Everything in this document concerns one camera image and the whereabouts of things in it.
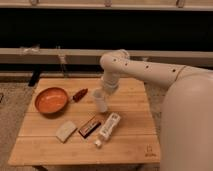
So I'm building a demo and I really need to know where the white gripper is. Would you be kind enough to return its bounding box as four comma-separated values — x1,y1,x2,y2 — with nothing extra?
101,79,119,94

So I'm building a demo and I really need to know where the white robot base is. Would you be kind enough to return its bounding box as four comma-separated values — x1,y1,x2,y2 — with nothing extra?
160,74,213,171

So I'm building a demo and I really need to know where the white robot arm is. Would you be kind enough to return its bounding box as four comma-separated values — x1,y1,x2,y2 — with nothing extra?
100,49,210,94

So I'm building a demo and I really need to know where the white toothpaste tube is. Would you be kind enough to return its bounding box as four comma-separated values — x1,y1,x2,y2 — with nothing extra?
94,113,121,148

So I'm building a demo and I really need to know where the brown chocolate bar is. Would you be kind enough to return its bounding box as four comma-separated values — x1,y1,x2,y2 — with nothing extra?
78,118,101,139

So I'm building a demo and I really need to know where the orange frying pan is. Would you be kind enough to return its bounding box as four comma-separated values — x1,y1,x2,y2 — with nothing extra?
34,87,88,115

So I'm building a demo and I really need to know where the wooden table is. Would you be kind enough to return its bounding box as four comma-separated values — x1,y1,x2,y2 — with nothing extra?
9,78,160,166

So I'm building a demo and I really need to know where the white sponge block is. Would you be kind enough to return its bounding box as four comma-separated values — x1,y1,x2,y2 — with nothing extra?
56,121,77,143

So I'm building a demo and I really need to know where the grey metal rail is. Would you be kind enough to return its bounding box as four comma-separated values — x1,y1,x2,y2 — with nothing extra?
0,47,213,67

